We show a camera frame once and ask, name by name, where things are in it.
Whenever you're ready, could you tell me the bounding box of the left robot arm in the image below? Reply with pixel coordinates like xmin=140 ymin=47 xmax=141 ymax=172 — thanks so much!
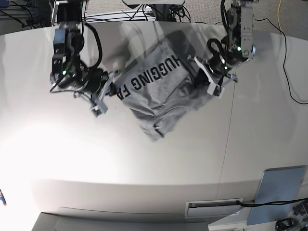
xmin=187 ymin=0 xmax=256 ymax=97

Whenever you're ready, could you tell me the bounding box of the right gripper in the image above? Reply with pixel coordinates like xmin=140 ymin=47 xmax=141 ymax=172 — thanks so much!
xmin=74 ymin=68 xmax=120 ymax=108

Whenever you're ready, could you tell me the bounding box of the black device bottom right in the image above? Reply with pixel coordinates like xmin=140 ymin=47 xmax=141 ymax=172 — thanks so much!
xmin=275 ymin=218 xmax=299 ymax=231

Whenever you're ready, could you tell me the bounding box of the blue-grey tablet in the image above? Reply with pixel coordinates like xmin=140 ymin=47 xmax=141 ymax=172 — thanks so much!
xmin=246 ymin=166 xmax=306 ymax=226

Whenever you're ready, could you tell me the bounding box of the yellow cable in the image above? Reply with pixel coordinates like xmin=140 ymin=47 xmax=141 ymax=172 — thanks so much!
xmin=276 ymin=0 xmax=283 ymax=32

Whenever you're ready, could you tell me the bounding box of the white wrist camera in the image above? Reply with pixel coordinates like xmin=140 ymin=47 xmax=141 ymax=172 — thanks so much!
xmin=90 ymin=102 xmax=108 ymax=117
xmin=206 ymin=82 xmax=225 ymax=99

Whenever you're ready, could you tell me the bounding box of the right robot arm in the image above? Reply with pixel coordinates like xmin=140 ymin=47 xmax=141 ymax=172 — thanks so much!
xmin=50 ymin=0 xmax=119 ymax=116

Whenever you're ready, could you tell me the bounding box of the blue orange tool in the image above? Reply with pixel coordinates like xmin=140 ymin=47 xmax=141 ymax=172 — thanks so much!
xmin=0 ymin=190 xmax=7 ymax=206

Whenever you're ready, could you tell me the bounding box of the black cable on table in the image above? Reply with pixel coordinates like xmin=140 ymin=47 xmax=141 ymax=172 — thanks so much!
xmin=255 ymin=18 xmax=308 ymax=105

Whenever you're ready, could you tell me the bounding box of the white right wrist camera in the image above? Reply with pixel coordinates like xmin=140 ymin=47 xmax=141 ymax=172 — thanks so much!
xmin=90 ymin=102 xmax=108 ymax=117

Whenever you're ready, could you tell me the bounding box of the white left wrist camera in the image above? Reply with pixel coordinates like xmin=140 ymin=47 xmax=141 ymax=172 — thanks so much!
xmin=206 ymin=82 xmax=225 ymax=99

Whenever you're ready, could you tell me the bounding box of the grey T-shirt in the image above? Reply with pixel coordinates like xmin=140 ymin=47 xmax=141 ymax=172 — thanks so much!
xmin=115 ymin=31 xmax=211 ymax=141

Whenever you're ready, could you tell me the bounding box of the black camera stand base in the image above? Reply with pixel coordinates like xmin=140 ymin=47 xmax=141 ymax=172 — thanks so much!
xmin=122 ymin=0 xmax=192 ymax=23

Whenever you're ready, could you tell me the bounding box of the black tablet cable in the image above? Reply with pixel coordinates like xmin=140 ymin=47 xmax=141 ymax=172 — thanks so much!
xmin=237 ymin=198 xmax=308 ymax=208

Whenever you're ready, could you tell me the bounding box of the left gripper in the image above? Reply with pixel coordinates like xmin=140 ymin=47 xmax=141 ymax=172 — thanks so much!
xmin=187 ymin=54 xmax=238 ymax=88

